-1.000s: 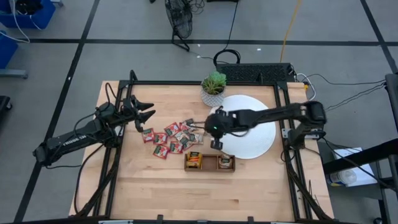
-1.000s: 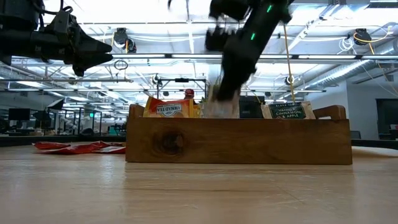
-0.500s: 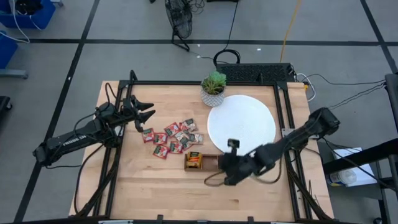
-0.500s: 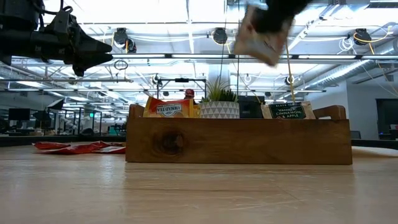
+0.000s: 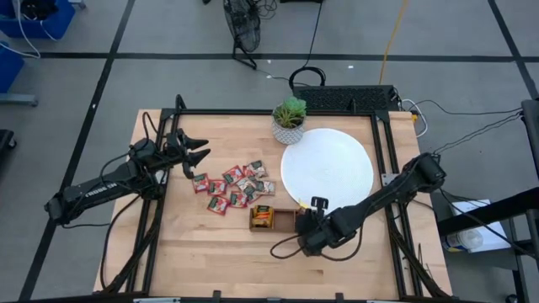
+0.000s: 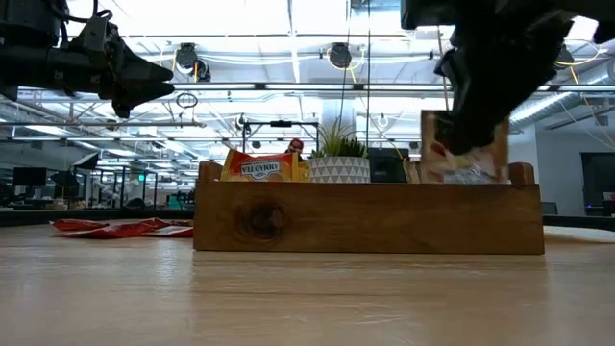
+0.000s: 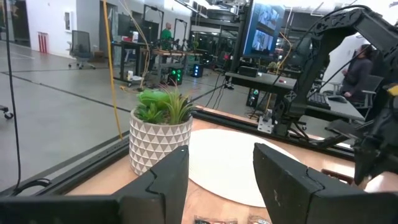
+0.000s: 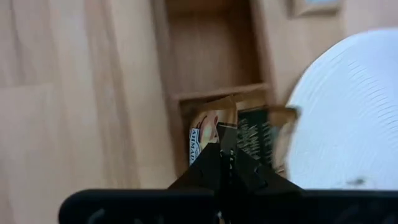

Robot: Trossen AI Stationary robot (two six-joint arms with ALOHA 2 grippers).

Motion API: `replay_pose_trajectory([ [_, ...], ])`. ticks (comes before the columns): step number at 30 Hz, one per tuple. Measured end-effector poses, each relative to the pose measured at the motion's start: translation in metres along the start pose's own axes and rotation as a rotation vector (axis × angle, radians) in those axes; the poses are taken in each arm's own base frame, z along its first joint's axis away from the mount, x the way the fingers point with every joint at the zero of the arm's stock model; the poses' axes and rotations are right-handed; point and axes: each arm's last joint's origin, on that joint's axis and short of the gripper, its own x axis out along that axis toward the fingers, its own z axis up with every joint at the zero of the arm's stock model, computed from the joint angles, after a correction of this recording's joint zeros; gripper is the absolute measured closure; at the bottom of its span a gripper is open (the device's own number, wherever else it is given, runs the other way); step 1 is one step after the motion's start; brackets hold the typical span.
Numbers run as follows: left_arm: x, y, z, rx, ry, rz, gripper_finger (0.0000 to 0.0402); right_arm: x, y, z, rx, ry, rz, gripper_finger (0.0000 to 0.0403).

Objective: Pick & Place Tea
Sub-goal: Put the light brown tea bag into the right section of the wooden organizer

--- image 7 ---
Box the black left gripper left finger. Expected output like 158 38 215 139
0 144 190 224

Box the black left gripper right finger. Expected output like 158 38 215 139
253 142 398 224

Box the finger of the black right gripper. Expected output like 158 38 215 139
374 161 398 177
353 152 376 187

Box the red strawberry tea packet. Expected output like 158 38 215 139
193 215 239 224

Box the tan vanilla tea packet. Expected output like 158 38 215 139
247 215 274 224

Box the succulent in white patterned pot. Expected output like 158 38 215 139
128 81 197 177

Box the black office chair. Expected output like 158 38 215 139
354 74 386 110

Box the person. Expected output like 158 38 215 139
160 22 174 42
340 44 377 100

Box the white round placemat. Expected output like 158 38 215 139
185 128 302 208

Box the black keyboard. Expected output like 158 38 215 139
307 92 331 111

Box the black desk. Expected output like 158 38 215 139
224 70 365 123

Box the computer tower with green lights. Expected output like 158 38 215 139
167 63 185 86

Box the computer tower with blue lights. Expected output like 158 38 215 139
190 62 205 78

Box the large display screen on stand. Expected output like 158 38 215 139
241 0 286 60

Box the grey office chair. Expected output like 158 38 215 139
67 29 96 70

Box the black caster wheel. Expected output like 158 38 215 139
0 105 15 121

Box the red white striped panel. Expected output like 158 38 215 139
37 31 50 54

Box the black table frame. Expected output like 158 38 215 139
0 105 356 197

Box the grey metal bracket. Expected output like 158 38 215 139
256 108 275 135

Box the yellow hanging cable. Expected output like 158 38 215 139
101 0 124 141

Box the black hanging cable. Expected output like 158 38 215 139
3 0 53 197

